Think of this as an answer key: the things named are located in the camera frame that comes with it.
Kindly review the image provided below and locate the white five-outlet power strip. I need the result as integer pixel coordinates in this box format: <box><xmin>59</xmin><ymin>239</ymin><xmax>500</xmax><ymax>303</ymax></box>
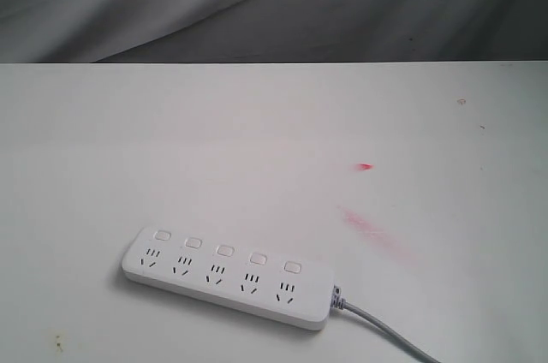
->
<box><xmin>122</xmin><ymin>227</ymin><xmax>340</xmax><ymax>330</ymax></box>

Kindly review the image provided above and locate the white backdrop cloth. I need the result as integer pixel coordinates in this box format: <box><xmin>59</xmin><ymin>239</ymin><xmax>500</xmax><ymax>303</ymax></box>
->
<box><xmin>1</xmin><ymin>0</ymin><xmax>547</xmax><ymax>63</ymax></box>

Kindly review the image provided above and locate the grey power cord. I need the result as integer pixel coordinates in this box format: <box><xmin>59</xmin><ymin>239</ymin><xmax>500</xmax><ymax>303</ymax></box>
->
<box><xmin>330</xmin><ymin>284</ymin><xmax>442</xmax><ymax>363</ymax></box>

